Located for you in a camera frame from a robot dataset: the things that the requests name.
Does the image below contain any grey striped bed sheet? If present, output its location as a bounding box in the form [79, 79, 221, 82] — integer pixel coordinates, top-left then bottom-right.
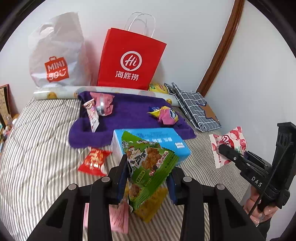
[0, 97, 255, 241]

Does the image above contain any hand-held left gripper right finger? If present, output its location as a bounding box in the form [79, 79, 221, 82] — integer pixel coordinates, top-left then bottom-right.
[166, 166, 271, 241]

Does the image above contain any person's right hand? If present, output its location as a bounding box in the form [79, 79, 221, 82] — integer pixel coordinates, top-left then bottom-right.
[243, 185, 278, 226]

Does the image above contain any pink and yellow snack packet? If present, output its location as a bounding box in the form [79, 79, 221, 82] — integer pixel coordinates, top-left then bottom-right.
[148, 105, 180, 126]

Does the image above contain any patterned picture frame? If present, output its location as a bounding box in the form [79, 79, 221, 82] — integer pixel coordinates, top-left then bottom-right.
[0, 85, 19, 116]

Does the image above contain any pink foil packet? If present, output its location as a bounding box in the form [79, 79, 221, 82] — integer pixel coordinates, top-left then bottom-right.
[90, 91, 115, 117]

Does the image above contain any yellow snack bag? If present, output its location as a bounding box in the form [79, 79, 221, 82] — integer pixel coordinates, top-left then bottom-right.
[148, 83, 170, 94]

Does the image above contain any brown wooden door trim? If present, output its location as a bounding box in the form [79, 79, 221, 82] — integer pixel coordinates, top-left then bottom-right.
[196, 0, 245, 99]

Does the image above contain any green snack packet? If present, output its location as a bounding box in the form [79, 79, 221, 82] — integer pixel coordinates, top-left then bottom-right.
[121, 130, 179, 212]

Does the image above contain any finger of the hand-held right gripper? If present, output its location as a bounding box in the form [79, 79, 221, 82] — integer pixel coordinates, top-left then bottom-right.
[218, 144, 251, 173]

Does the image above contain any grey checked cloth star patch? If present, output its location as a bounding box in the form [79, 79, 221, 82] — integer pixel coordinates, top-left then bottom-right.
[164, 82, 221, 132]

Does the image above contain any white strawberry print packet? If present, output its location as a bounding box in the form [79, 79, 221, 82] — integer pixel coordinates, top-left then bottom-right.
[209, 126, 249, 169]

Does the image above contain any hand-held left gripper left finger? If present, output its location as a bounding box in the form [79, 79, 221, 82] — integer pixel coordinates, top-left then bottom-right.
[26, 154, 130, 241]

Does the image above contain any blue tissue pack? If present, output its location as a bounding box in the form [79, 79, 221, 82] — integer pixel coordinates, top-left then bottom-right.
[111, 128, 192, 165]

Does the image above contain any white plastic bag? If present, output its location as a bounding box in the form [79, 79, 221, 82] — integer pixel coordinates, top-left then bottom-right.
[28, 12, 92, 90]

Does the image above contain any purple cloth tray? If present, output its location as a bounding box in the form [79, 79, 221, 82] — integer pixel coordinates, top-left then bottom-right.
[69, 91, 197, 149]

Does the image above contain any rolled fruit print mat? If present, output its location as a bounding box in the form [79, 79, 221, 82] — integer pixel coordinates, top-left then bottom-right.
[33, 85, 178, 107]

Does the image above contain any red snack packet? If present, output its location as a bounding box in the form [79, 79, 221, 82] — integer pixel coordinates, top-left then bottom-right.
[77, 148, 113, 175]

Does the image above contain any long pink white packet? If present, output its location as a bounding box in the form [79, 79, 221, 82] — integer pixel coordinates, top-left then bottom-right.
[83, 98, 100, 133]

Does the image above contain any gold snack packet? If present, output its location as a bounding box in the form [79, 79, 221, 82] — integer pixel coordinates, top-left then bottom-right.
[133, 186, 169, 222]

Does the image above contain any red paper bag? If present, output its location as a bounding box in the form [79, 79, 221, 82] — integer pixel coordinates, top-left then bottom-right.
[97, 12, 167, 91]

